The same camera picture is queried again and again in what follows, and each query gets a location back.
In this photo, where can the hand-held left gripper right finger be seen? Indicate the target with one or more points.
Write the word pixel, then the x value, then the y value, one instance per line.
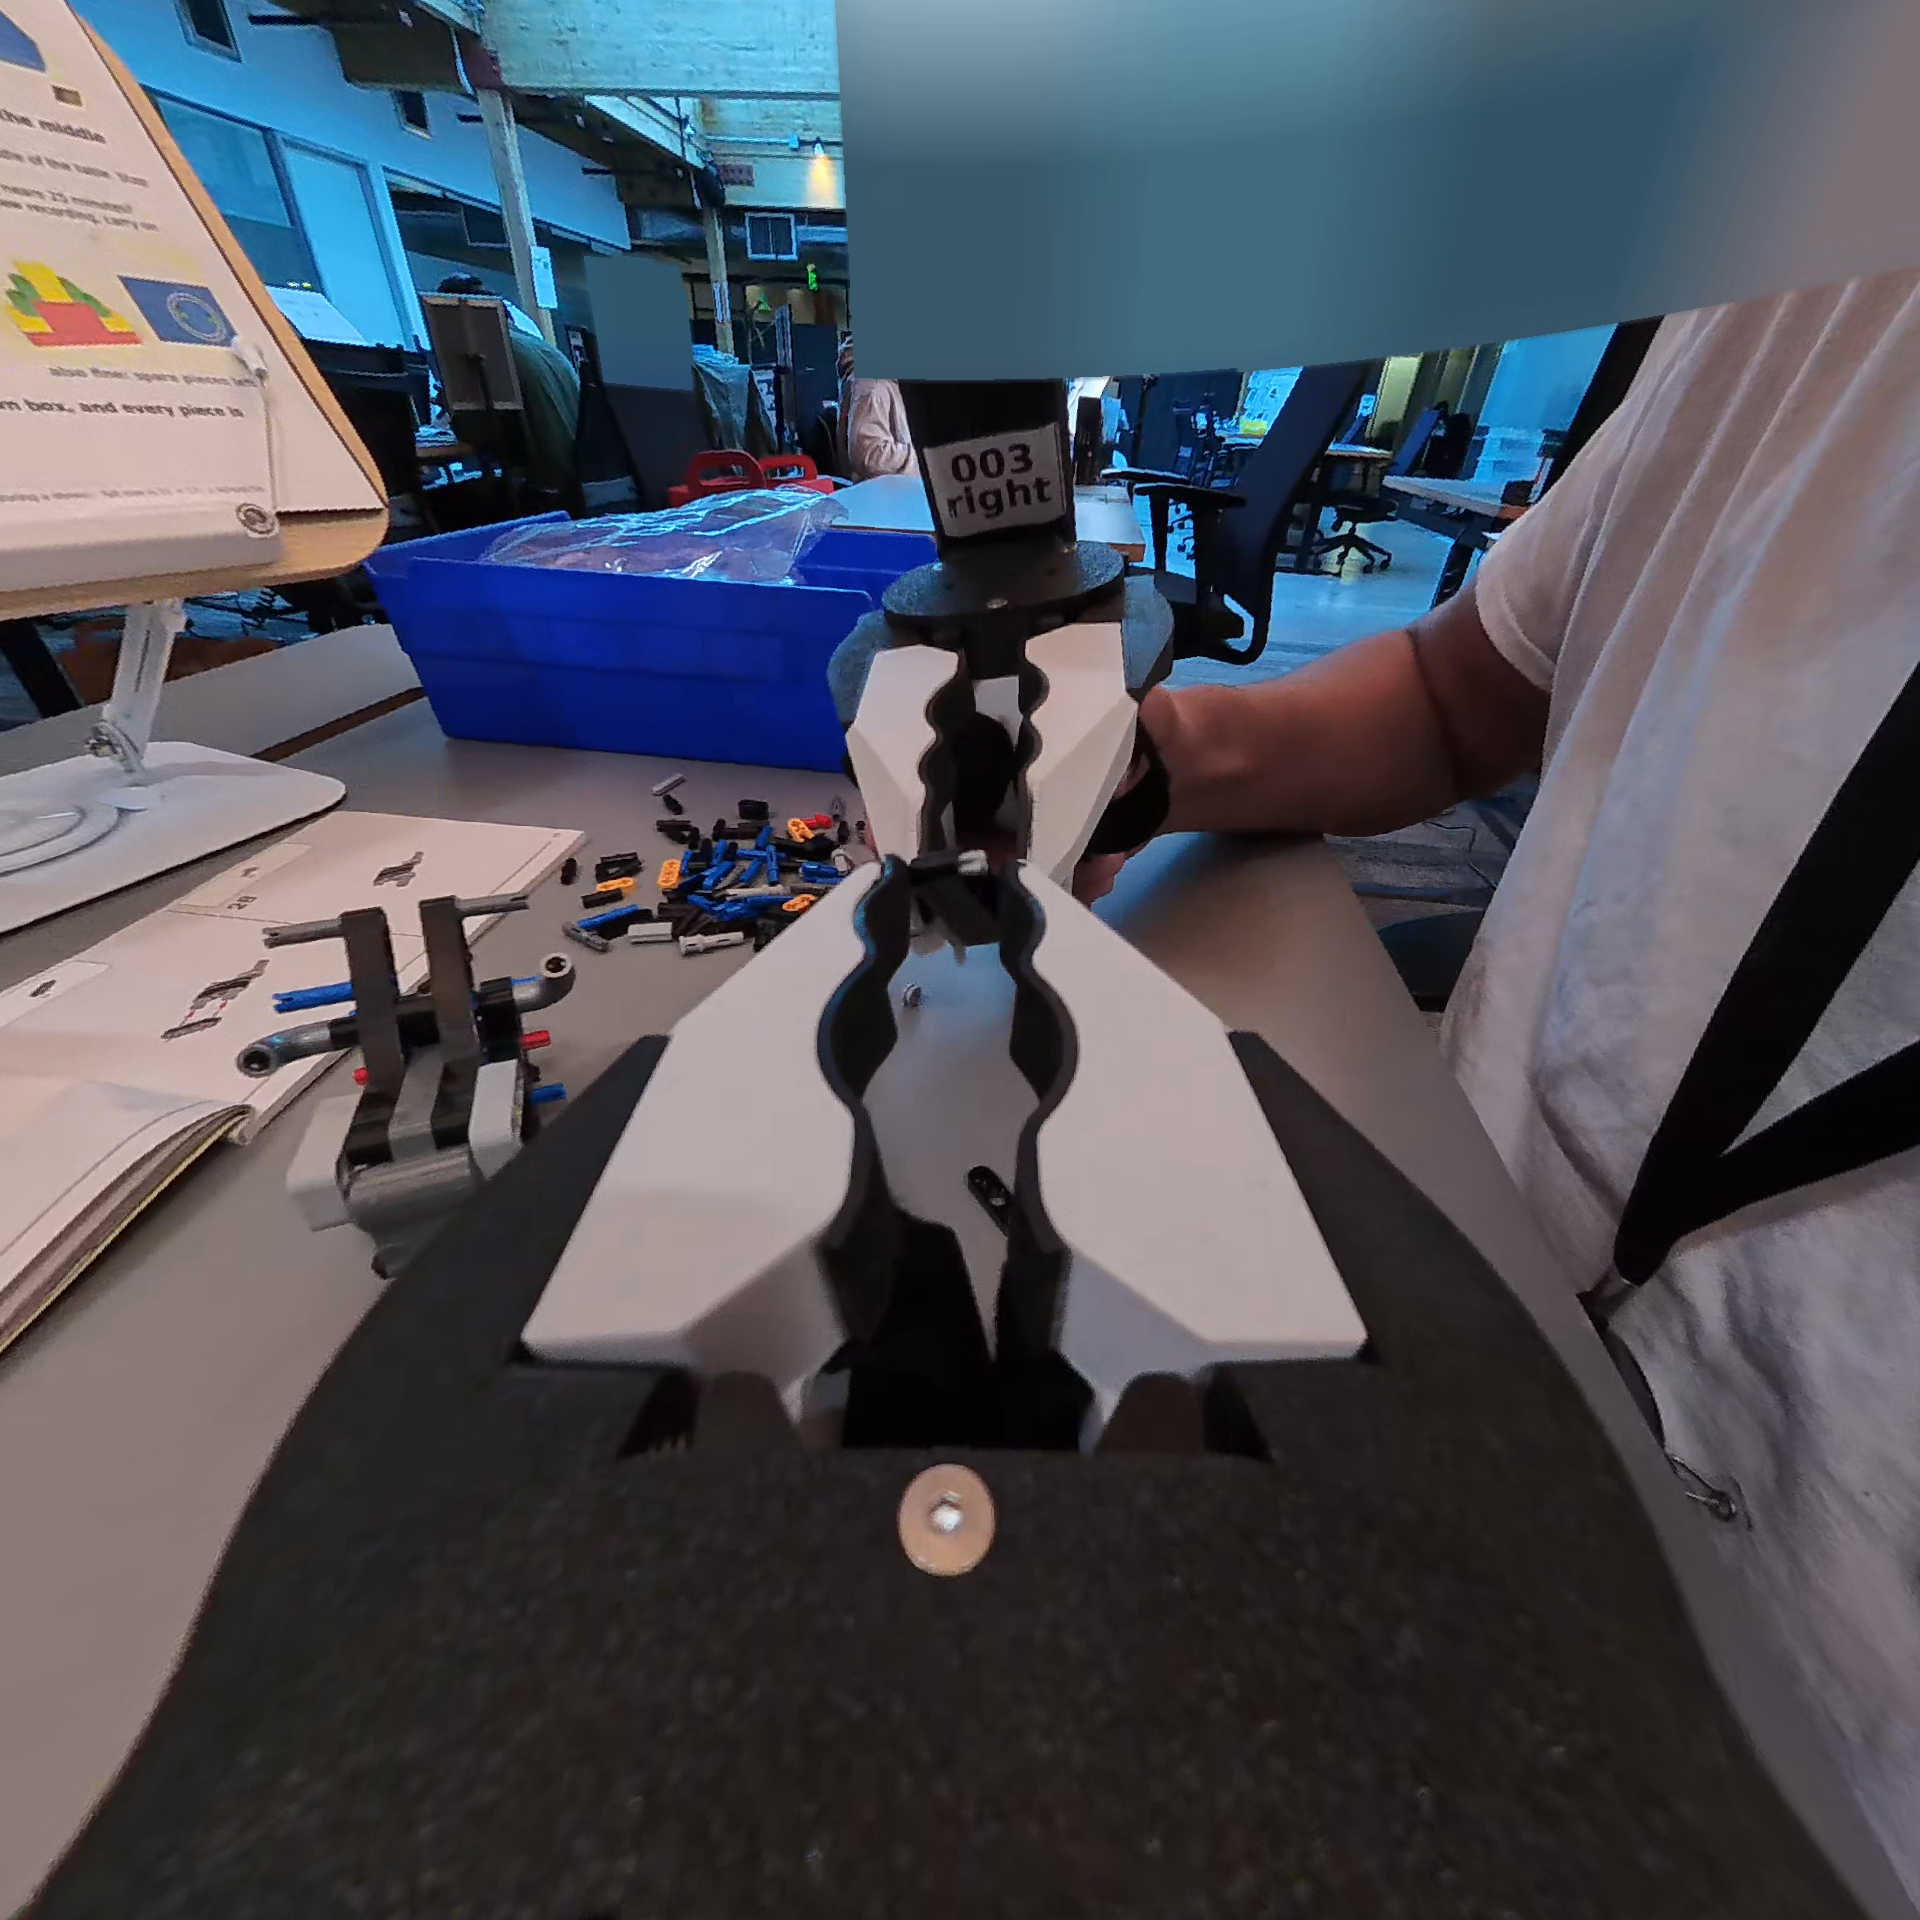
pixel 1203 1185

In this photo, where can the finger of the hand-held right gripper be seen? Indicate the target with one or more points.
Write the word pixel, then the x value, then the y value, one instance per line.
pixel 1079 720
pixel 886 737

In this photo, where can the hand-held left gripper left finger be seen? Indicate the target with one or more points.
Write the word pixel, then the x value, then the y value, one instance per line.
pixel 704 1185

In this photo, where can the black lego connector grey axles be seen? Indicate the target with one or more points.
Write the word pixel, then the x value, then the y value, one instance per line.
pixel 944 887

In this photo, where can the small black lego connector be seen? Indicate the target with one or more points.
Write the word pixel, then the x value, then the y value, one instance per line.
pixel 985 1189

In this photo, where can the pile of small lego pins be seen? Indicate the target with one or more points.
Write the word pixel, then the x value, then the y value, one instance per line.
pixel 722 877

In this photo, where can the partly built lego truck chassis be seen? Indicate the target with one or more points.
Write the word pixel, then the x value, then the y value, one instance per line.
pixel 437 1140

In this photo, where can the person's right forearm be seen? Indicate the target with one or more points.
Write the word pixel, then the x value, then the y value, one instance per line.
pixel 1353 737

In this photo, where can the person's right hand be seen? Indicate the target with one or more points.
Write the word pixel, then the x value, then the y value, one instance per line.
pixel 1168 740

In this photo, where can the red chair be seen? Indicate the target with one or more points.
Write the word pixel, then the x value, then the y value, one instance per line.
pixel 735 474

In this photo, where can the black office chair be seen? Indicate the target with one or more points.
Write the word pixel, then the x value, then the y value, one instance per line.
pixel 1244 510
pixel 1358 518

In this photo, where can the clear plastic bag bundle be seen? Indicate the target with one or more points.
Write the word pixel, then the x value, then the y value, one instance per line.
pixel 676 537

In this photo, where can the blue plastic bin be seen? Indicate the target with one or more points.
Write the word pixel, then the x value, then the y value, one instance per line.
pixel 601 660

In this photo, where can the white instruction booklet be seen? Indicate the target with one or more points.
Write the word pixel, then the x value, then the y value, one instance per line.
pixel 136 1052

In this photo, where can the small metal clip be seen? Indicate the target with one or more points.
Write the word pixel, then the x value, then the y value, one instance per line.
pixel 1711 1493

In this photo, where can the white document stand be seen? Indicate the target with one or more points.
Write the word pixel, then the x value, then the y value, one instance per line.
pixel 194 826

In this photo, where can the person's white shirt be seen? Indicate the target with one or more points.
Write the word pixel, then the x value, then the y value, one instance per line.
pixel 1725 753

